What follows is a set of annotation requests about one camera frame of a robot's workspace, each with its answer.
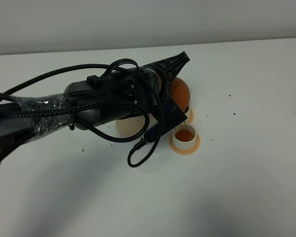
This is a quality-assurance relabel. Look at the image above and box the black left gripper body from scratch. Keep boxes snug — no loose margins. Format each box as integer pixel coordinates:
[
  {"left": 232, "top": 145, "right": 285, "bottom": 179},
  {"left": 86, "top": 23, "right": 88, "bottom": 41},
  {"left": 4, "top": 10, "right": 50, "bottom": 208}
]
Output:
[{"left": 113, "top": 67, "right": 172, "bottom": 113}]

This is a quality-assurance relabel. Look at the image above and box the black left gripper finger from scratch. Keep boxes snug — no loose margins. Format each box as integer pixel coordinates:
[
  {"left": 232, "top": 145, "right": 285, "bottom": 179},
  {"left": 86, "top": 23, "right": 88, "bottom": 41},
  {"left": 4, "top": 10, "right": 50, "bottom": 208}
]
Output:
[{"left": 142, "top": 51, "right": 189, "bottom": 85}]

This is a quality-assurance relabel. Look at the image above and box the brown clay teapot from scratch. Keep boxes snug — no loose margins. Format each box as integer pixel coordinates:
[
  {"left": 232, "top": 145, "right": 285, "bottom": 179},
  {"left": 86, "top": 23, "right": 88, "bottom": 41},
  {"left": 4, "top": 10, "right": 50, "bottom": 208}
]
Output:
[{"left": 169, "top": 78, "right": 190, "bottom": 113}]

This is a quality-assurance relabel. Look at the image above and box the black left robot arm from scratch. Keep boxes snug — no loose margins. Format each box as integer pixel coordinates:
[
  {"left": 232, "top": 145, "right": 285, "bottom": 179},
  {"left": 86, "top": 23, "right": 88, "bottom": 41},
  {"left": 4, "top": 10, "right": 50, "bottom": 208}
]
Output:
[{"left": 0, "top": 52, "right": 189, "bottom": 164}]

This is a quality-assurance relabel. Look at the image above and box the beige round teapot saucer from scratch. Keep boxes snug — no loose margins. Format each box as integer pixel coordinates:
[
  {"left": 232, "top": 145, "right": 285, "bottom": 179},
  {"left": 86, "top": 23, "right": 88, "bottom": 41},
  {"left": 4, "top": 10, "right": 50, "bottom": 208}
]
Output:
[{"left": 115, "top": 116, "right": 146, "bottom": 138}]

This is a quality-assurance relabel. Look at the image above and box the far white teacup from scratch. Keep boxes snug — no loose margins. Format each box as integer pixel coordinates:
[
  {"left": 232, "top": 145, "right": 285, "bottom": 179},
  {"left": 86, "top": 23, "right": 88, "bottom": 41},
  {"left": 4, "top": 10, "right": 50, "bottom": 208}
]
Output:
[{"left": 185, "top": 106, "right": 191, "bottom": 123}]

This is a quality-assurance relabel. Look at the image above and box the white teacup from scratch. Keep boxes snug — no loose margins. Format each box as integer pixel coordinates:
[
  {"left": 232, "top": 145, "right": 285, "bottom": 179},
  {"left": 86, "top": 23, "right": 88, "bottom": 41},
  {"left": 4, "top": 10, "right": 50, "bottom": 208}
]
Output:
[
  {"left": 185, "top": 106, "right": 191, "bottom": 123},
  {"left": 172, "top": 122, "right": 197, "bottom": 151}
]

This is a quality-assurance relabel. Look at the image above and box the far orange coaster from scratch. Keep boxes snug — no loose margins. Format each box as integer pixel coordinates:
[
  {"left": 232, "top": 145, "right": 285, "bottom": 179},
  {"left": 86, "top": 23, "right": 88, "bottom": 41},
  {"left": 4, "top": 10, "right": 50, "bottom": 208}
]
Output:
[{"left": 188, "top": 108, "right": 194, "bottom": 123}]

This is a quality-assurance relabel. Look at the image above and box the orange coaster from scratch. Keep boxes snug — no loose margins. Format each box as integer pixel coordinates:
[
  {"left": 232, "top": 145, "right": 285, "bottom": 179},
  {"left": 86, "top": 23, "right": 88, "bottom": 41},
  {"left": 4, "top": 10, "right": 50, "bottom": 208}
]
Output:
[
  {"left": 188, "top": 108, "right": 194, "bottom": 123},
  {"left": 169, "top": 135, "right": 201, "bottom": 155}
]

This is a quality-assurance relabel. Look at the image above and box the near white teacup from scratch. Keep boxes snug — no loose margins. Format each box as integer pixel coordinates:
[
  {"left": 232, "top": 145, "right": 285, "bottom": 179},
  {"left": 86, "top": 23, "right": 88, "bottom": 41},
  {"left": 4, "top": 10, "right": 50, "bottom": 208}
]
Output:
[{"left": 172, "top": 122, "right": 197, "bottom": 151}]

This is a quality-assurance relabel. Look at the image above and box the near orange coaster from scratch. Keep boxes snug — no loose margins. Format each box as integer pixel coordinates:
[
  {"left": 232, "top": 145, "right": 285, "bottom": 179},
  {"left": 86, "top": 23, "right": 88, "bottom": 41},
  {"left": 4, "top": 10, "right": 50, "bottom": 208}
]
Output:
[{"left": 169, "top": 135, "right": 201, "bottom": 155}]

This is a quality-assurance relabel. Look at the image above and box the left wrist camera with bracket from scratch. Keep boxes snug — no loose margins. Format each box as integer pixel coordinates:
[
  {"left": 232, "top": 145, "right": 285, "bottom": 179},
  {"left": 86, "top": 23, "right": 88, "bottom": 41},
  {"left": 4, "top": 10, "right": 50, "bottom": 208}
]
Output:
[{"left": 143, "top": 97, "right": 187, "bottom": 143}]

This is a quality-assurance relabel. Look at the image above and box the black braided left camera cable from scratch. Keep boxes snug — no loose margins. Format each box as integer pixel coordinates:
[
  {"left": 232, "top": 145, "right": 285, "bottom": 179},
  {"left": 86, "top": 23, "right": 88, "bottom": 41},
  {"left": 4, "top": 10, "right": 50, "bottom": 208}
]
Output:
[{"left": 0, "top": 58, "right": 166, "bottom": 168}]

